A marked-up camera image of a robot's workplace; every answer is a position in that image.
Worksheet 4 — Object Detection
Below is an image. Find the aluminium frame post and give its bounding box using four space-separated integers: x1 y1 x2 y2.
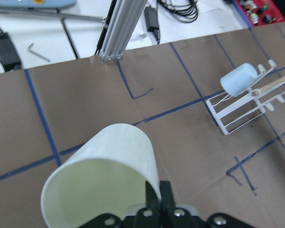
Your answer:
95 0 147 61

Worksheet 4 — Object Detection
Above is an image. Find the allen key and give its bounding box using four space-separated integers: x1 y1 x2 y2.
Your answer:
27 43 51 62

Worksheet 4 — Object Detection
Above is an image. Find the light blue cup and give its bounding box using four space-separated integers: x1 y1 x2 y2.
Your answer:
220 63 258 97

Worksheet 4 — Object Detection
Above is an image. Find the white cream cup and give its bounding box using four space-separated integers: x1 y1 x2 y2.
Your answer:
40 123 161 228

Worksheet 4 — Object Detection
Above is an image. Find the white wire cup rack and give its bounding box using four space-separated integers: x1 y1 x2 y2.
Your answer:
206 59 285 135

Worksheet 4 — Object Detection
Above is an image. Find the red parts tray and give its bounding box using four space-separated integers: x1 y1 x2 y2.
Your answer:
232 0 285 28

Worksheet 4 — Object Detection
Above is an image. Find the teach pendant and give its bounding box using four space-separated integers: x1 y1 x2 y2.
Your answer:
0 0 76 9

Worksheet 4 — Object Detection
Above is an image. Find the coiled black cable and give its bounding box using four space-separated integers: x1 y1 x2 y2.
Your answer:
156 0 199 23

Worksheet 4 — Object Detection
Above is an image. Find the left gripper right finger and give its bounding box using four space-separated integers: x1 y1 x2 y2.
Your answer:
160 180 199 228

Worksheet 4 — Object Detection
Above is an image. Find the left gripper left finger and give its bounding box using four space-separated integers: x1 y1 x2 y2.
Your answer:
135 181 160 228

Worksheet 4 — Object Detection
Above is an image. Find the black power adapter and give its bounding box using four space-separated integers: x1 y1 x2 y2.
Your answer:
0 32 22 72

